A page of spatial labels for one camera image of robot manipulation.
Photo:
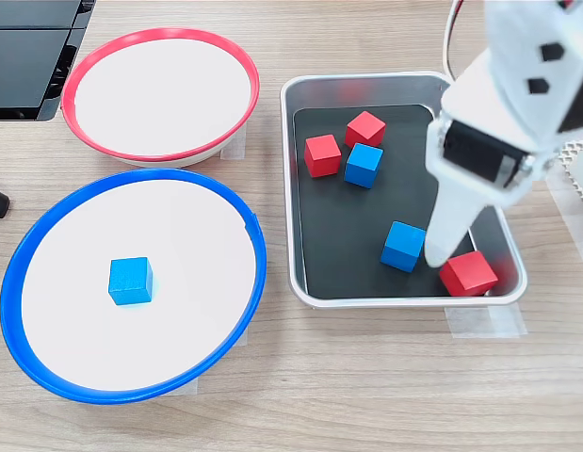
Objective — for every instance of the blue wooden cube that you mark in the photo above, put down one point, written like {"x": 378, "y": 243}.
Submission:
{"x": 401, "y": 245}
{"x": 364, "y": 165}
{"x": 130, "y": 281}

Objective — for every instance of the red wooden cube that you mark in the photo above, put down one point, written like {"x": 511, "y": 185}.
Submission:
{"x": 321, "y": 155}
{"x": 467, "y": 273}
{"x": 364, "y": 128}

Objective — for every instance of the black tray liner mat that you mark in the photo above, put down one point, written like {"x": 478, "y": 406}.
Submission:
{"x": 347, "y": 263}

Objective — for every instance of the silver metal tray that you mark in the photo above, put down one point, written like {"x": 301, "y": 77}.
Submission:
{"x": 319, "y": 92}

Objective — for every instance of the white mesh mat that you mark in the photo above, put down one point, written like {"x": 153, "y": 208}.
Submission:
{"x": 578, "y": 153}

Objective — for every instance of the clear tape strip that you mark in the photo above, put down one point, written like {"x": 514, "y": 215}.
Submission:
{"x": 243, "y": 336}
{"x": 182, "y": 387}
{"x": 484, "y": 322}
{"x": 234, "y": 146}

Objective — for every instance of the white dish with blue rim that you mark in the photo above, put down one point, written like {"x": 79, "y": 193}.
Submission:
{"x": 187, "y": 245}

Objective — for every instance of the white dish with red rim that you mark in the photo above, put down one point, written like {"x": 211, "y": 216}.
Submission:
{"x": 164, "y": 94}

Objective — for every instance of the black flat device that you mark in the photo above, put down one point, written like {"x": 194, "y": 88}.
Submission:
{"x": 22, "y": 61}

